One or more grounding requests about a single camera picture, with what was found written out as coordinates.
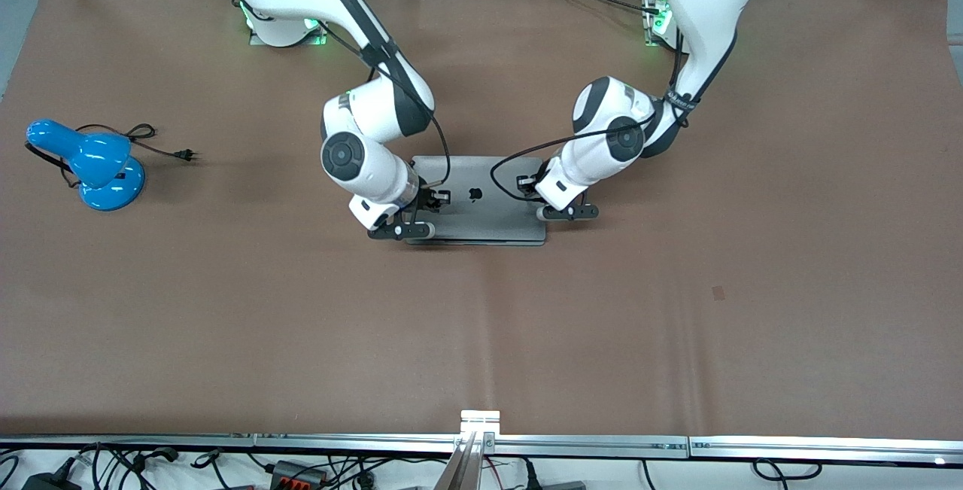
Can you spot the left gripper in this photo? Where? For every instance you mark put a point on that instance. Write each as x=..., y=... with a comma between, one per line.
x=529, y=184

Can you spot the silver bracket with aluminium strut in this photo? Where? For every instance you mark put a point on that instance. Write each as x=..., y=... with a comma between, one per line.
x=480, y=422

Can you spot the black plug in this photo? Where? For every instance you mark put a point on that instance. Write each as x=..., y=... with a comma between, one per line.
x=531, y=479

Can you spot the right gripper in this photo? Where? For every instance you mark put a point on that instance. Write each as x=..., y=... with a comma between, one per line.
x=429, y=199

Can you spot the aluminium edge rail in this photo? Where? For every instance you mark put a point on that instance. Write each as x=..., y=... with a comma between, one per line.
x=128, y=440
x=587, y=445
x=827, y=448
x=353, y=442

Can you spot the black power adapter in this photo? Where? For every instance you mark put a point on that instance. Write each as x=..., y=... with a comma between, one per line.
x=49, y=481

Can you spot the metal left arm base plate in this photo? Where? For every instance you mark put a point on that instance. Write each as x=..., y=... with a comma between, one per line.
x=648, y=32

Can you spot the blue desk lamp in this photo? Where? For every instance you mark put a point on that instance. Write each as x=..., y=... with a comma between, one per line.
x=90, y=153

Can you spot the brown table mat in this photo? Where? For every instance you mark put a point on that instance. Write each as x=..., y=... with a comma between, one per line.
x=226, y=324

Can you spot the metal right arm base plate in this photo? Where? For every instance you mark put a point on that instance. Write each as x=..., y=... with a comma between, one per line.
x=259, y=40

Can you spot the black orange connector block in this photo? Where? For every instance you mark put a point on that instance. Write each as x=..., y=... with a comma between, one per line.
x=297, y=473

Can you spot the grey laptop with apple logo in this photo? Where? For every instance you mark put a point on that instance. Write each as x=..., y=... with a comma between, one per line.
x=481, y=217

